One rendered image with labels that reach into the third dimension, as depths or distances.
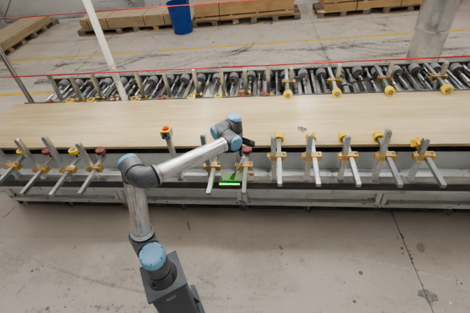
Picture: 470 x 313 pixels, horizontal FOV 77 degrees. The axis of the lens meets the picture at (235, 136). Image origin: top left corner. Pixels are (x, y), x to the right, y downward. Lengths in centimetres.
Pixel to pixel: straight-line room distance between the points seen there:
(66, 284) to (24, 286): 38
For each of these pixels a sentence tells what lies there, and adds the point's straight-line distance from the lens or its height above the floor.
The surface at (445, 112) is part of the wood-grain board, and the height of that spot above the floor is 90.
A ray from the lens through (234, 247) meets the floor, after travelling 285.
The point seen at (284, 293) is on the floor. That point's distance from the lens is 266.
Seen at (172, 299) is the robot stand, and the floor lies 48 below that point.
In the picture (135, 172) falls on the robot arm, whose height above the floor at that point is 144.
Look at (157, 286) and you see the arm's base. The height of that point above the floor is 64.
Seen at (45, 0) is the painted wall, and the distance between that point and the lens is 1083.
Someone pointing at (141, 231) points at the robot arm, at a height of 94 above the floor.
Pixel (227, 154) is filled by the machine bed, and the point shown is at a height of 78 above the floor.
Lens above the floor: 245
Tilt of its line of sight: 39 degrees down
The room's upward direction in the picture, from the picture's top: 7 degrees counter-clockwise
